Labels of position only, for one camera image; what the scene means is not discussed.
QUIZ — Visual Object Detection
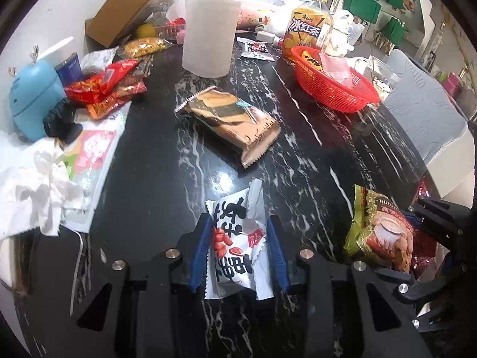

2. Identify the green bag lower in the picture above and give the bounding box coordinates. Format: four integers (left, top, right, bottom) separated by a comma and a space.
380, 17, 408, 45

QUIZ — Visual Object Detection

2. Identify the grey leaf pattern chair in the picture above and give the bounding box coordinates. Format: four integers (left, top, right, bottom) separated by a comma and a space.
384, 49, 475, 196

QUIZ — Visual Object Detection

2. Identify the blue white cup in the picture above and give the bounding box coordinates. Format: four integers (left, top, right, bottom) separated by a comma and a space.
38, 36, 83, 87

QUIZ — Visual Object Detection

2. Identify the red snack packets pile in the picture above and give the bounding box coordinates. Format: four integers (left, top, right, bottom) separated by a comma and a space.
65, 59, 147, 121

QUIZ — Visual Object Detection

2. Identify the yellow snack packet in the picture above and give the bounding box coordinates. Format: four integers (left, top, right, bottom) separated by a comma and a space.
301, 50, 323, 71

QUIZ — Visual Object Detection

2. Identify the white kettle toy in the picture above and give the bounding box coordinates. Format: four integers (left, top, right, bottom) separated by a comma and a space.
323, 10, 366, 57

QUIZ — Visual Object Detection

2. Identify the white paper towel roll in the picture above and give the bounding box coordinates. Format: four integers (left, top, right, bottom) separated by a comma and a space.
182, 0, 241, 78

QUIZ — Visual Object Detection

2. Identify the iced tea bottle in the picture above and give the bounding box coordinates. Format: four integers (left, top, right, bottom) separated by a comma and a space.
282, 0, 332, 61

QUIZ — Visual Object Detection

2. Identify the brown biscuit packet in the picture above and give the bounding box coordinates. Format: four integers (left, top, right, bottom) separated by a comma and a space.
175, 86, 281, 168

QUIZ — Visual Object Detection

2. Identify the glass cup with spoon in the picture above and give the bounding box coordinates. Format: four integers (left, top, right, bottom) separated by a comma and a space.
352, 56, 400, 102

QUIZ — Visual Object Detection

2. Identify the white black snack packet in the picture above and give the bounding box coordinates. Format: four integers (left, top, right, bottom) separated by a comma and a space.
237, 37, 274, 61

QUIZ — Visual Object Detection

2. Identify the black clip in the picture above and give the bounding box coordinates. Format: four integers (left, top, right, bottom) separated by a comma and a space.
43, 98, 83, 145

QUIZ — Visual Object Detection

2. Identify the white tissue paper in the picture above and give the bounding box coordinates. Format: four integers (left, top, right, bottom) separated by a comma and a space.
1, 132, 87, 239

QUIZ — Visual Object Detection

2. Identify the green bag left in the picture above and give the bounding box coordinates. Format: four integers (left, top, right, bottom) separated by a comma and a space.
343, 0, 382, 24

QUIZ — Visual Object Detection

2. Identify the green crepe snack bag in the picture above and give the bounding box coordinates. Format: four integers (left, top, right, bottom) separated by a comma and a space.
343, 184, 414, 273

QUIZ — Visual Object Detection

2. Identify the blue deer humidifier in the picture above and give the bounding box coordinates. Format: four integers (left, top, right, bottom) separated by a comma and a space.
8, 44, 66, 142

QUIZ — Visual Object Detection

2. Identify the red plastic basket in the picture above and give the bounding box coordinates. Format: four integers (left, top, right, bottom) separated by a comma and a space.
291, 46, 380, 113

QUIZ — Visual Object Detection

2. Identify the silver white peanut snack bag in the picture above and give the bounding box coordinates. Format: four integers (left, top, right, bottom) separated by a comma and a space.
205, 179, 273, 301

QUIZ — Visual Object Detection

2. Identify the pink cup noodle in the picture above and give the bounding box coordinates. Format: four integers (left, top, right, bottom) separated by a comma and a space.
237, 7, 270, 29

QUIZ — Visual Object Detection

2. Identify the pink white flat packet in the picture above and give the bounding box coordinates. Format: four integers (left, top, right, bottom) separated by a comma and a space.
62, 104, 130, 234

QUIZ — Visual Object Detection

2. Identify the clear tray red packet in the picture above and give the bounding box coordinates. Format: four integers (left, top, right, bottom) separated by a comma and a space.
152, 17, 186, 42

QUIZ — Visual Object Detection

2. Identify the clear bag white candy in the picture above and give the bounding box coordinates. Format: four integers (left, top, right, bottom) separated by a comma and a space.
319, 52, 352, 89

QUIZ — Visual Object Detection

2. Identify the yellow noodle snack bag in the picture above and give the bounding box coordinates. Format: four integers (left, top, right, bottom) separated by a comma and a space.
117, 37, 173, 59

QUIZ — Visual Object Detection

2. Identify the dark red snack bag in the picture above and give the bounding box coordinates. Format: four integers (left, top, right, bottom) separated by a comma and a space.
409, 178, 439, 280

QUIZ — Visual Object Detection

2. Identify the brown cardboard box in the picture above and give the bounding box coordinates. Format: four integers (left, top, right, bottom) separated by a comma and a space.
85, 0, 153, 48

